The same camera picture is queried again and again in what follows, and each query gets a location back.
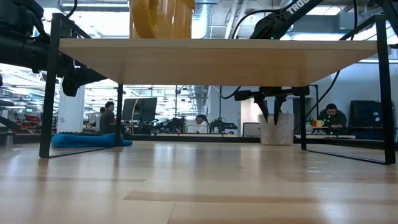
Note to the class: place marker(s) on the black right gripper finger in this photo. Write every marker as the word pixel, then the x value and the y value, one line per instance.
pixel 279 107
pixel 262 107

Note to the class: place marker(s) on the white patterned ceramic mug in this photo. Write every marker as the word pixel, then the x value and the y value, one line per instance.
pixel 280 135

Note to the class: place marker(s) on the yellow ceramic mug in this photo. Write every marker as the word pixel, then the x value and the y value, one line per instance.
pixel 161 18

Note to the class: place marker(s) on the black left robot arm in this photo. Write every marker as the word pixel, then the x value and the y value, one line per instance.
pixel 18 49

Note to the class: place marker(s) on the small black background robot arm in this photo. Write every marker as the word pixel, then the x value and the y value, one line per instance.
pixel 222 125

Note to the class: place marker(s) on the grey office chair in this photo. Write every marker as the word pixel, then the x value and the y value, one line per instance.
pixel 250 130

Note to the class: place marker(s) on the white round column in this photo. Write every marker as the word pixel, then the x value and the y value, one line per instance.
pixel 71 115

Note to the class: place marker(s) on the small yellow cup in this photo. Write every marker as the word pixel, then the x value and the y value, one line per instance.
pixel 317 123

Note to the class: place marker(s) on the person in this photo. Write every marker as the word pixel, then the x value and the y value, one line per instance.
pixel 108 119
pixel 201 119
pixel 332 116

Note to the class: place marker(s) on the blue folded cloth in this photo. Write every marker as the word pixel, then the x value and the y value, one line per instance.
pixel 84 140

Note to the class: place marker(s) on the dark computer monitor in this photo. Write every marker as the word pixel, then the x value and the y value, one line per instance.
pixel 140 109

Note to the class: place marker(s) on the large dark screen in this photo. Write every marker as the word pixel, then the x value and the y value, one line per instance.
pixel 363 113

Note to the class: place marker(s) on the wooden shelf with black frame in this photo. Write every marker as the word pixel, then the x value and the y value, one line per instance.
pixel 202 62

